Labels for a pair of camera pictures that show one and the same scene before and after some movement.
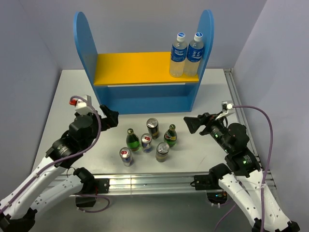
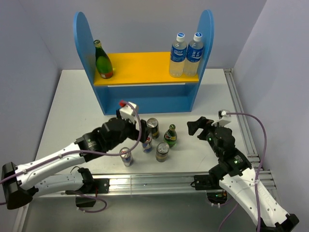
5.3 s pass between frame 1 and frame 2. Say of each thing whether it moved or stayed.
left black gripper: moved
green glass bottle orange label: moved
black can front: stayed
